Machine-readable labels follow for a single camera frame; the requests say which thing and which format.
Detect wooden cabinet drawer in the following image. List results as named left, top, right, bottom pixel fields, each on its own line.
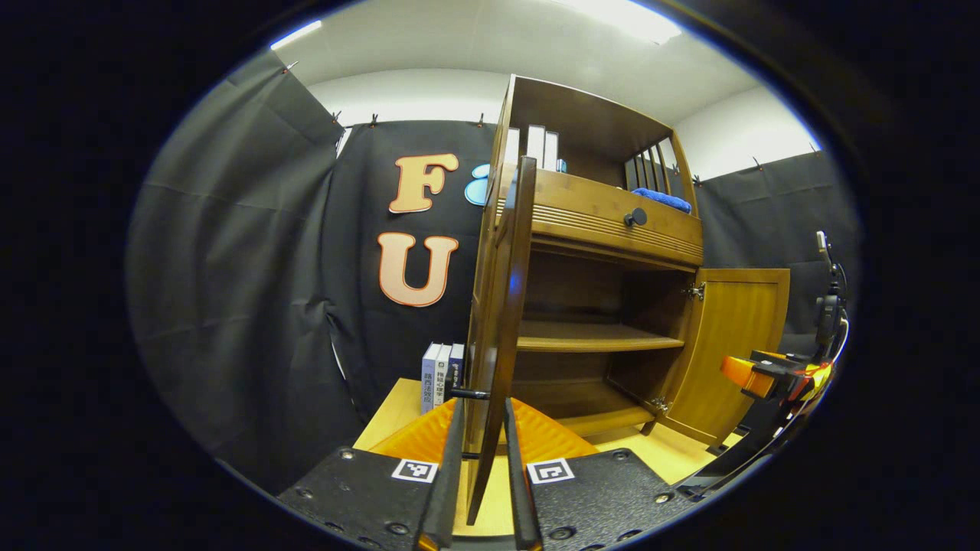
left=494, top=168, right=704, bottom=269

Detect wooden shoe cabinet door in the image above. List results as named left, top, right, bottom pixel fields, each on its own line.
left=660, top=268, right=791, bottom=447
left=463, top=157, right=538, bottom=525

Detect pale grey printed-spine book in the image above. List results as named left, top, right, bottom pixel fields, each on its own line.
left=420, top=342, right=442, bottom=415

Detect blue folded towel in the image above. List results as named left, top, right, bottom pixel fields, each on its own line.
left=632, top=187, right=692, bottom=214

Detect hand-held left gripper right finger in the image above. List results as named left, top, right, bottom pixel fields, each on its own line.
left=503, top=398, right=694, bottom=551

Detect wooden double-door shoe cabinet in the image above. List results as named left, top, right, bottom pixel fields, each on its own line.
left=463, top=74, right=791, bottom=525

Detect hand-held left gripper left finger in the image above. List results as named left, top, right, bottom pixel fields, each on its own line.
left=277, top=398, right=466, bottom=551

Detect wooden inner cabinet shelf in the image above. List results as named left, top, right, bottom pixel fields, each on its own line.
left=517, top=320, right=684, bottom=353

